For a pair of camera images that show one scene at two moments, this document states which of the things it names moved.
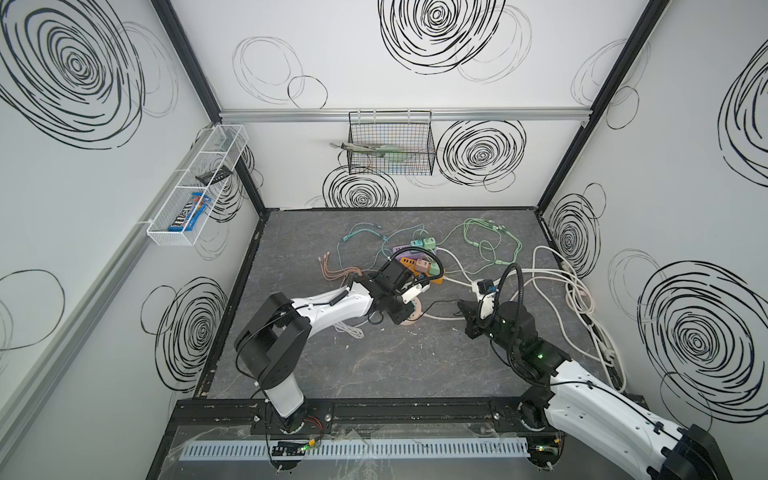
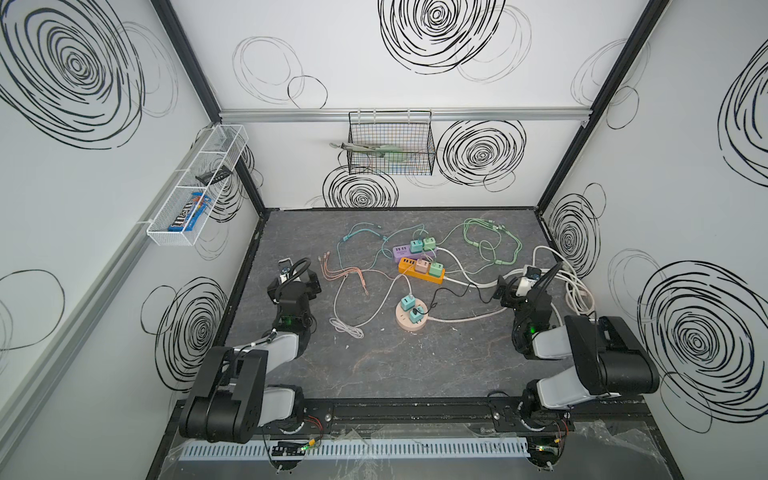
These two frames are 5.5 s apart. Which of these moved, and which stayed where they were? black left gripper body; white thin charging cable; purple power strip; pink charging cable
Moved: black left gripper body
Stayed: white thin charging cable; purple power strip; pink charging cable
